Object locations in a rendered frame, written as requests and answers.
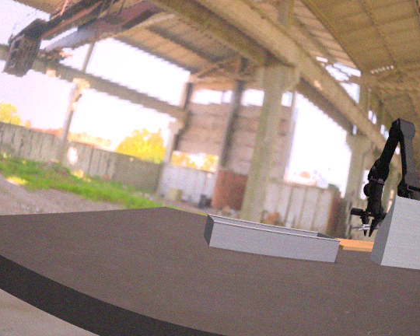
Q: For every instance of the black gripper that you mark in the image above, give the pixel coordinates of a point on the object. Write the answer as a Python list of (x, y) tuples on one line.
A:
[(373, 207)]

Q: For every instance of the wooden board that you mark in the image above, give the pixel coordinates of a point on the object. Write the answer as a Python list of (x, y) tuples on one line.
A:
[(355, 245)]

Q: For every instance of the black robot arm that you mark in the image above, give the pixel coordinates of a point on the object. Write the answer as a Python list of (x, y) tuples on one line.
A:
[(401, 131)]

